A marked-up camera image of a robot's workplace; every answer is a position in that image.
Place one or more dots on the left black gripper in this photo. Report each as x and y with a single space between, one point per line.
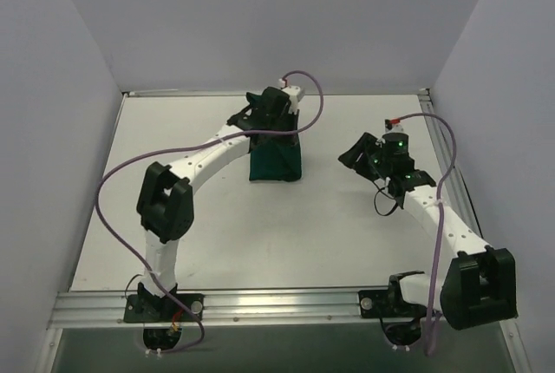
280 119

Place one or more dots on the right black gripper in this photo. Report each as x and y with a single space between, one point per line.
366 149

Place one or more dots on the green surgical cloth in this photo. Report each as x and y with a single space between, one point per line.
275 158

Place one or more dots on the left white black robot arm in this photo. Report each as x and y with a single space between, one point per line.
165 204

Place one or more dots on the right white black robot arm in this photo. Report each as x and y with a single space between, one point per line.
479 286

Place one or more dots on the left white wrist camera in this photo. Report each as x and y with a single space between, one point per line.
295 94

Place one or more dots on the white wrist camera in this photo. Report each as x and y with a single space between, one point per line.
394 126
295 94

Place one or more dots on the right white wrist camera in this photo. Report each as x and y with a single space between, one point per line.
394 126

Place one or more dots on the right aluminium rail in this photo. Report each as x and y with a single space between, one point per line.
454 189

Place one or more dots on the aluminium rail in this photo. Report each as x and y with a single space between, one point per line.
454 189
241 92
224 308

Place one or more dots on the back aluminium rail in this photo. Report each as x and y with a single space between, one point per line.
241 92

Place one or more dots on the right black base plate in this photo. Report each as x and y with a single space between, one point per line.
379 303

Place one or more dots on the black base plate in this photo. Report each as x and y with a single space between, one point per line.
379 303
148 310

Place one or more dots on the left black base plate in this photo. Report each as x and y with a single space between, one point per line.
148 310

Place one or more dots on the front aluminium rail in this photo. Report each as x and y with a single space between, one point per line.
224 308

